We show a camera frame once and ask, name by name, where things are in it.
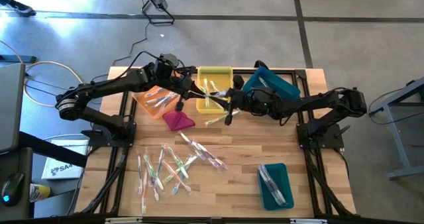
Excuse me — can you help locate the yellow can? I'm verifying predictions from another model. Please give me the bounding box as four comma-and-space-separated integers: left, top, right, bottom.
29, 183, 52, 203

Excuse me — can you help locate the magenta folded cloth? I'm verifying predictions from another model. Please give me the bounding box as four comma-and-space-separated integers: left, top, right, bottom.
162, 109, 196, 132

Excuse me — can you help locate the person's foot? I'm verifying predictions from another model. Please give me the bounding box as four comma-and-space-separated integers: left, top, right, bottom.
0, 0, 36, 18

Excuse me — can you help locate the yellow plastic bin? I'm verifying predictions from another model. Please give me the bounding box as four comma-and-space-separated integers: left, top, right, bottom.
196, 66, 235, 115

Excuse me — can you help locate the large blue plastic bin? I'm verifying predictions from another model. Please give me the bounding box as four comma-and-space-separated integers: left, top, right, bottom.
242, 66, 301, 101

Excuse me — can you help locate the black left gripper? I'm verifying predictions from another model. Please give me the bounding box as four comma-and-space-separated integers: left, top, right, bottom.
152, 62, 201, 113

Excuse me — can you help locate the small blue plastic bin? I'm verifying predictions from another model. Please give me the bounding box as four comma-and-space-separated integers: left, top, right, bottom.
256, 162, 295, 211

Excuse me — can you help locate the white frame bracket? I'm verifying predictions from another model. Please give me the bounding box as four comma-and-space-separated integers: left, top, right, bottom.
290, 218, 329, 224
105, 217, 144, 224

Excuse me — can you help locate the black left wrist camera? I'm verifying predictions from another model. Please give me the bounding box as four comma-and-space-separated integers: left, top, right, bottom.
159, 53, 180, 70

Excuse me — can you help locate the black side desk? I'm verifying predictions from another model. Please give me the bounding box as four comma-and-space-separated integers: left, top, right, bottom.
0, 146, 34, 222

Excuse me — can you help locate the yellow floor cable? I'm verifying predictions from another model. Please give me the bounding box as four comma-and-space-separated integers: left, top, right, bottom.
0, 40, 83, 108

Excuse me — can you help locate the pile of toothbrushes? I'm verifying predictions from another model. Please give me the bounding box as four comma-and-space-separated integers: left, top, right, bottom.
198, 144, 229, 170

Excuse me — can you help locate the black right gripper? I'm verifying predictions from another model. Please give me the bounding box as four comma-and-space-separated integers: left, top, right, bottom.
207, 74, 282, 126

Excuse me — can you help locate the purple toothbrush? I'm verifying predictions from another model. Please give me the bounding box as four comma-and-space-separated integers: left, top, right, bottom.
258, 168, 288, 207
191, 140, 221, 168
260, 164, 282, 201
180, 132, 208, 161
136, 154, 144, 196

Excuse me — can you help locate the black floor cable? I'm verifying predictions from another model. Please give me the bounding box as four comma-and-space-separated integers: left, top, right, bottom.
112, 21, 150, 68

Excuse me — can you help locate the white printed box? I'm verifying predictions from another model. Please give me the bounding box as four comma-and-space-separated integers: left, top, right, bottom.
40, 140, 89, 181

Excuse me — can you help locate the blue-grey metal table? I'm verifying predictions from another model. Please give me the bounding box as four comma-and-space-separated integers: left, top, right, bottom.
368, 76, 424, 180

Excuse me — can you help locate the black computer mouse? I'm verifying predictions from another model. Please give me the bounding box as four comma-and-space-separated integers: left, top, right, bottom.
1, 172, 25, 207

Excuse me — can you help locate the orange plastic bin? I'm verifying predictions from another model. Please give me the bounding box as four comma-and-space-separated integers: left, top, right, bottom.
131, 70, 186, 120

